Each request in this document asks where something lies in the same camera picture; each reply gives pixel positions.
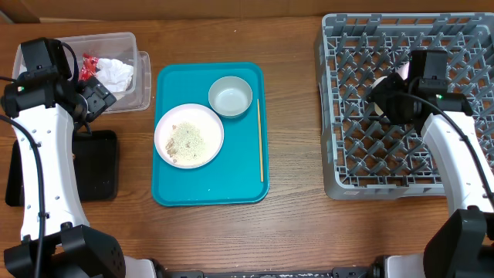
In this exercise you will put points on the white cup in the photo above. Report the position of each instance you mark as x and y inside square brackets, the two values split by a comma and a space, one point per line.
[377, 95]

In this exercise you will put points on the grey saucer bowl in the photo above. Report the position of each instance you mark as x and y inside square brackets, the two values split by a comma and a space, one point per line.
[230, 96]

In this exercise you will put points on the teal plastic tray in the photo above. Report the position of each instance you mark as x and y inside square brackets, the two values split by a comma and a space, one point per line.
[233, 176]

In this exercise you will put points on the clear plastic bin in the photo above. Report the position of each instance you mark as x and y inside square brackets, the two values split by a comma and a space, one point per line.
[121, 46]

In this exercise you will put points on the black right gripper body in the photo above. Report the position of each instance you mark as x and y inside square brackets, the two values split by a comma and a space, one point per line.
[388, 94]

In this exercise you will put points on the white napkin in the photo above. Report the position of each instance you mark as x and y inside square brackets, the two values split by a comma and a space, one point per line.
[115, 75]

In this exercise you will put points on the large white plate with crumbs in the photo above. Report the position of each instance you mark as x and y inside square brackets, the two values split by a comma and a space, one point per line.
[189, 136]

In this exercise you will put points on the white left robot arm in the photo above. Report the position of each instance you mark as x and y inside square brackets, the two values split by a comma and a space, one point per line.
[56, 237]

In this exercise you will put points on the small white bowl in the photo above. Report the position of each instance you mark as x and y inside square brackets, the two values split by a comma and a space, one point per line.
[403, 71]

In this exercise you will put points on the grey dishwasher rack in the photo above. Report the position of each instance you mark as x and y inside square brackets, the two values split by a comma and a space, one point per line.
[364, 156]

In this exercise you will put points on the red snack wrapper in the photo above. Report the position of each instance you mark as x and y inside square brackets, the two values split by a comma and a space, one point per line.
[89, 67]

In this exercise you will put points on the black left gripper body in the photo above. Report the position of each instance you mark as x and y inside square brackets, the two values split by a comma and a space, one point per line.
[82, 110]

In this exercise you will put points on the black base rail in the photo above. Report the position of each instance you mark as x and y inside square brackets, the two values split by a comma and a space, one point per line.
[338, 272]

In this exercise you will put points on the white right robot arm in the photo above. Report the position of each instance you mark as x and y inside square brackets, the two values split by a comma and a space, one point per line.
[457, 249]

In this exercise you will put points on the black tray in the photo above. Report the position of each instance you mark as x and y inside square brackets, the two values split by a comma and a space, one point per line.
[96, 168]

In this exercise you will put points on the wooden chopstick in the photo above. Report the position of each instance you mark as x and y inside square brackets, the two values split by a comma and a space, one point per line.
[260, 142]

